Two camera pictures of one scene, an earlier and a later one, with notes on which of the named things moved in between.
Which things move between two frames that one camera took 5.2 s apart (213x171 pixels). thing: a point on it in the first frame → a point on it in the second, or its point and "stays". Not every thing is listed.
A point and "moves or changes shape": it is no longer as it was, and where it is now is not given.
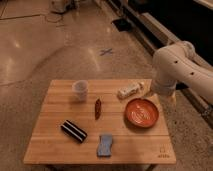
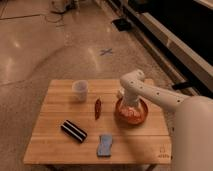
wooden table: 101,122 stays
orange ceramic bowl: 141,112 moves or changes shape
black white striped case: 74,131 stays
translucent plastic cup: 80,87 stays
